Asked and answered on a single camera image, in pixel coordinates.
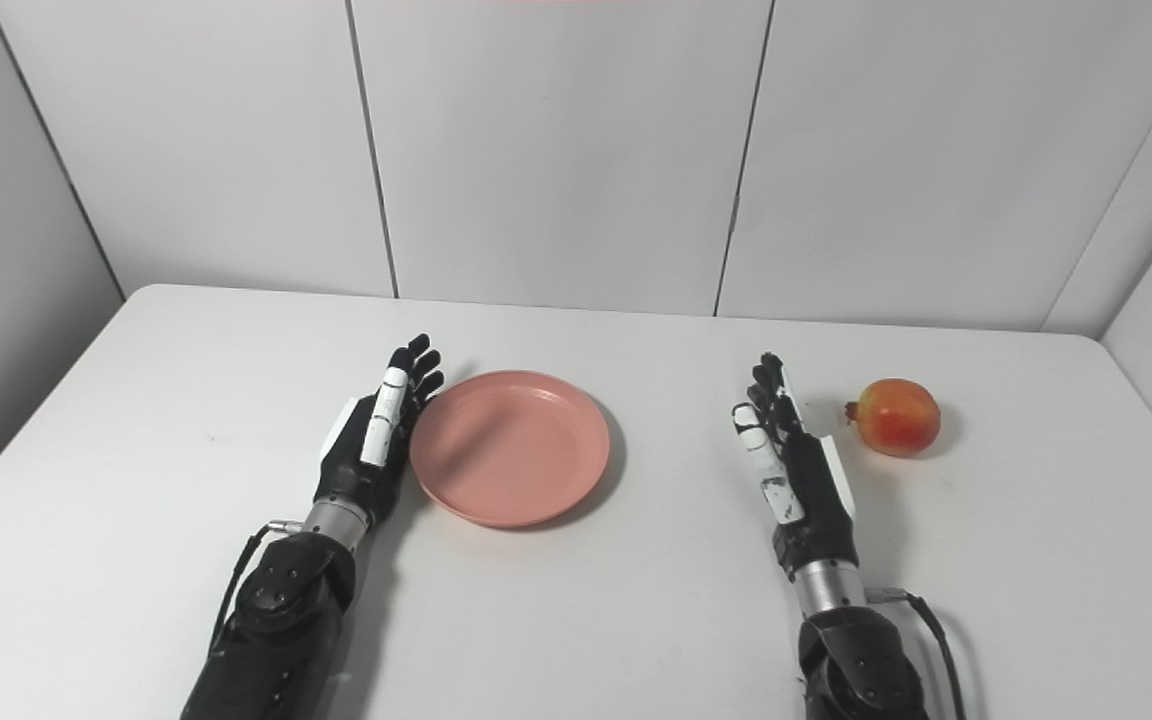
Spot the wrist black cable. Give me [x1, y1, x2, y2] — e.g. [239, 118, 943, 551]
[210, 518, 309, 656]
[866, 586, 969, 720]

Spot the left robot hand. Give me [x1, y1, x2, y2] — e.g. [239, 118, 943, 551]
[313, 334, 445, 527]

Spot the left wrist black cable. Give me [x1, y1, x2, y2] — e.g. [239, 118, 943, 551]
[210, 518, 309, 656]

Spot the pink plate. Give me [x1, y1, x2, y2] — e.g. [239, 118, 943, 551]
[409, 370, 611, 529]

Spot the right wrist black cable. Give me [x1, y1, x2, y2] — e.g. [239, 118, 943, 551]
[866, 586, 969, 720]

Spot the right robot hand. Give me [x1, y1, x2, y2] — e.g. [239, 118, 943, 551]
[732, 352, 861, 583]

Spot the red yellow pomegranate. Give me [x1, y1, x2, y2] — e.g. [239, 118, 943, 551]
[844, 378, 942, 458]

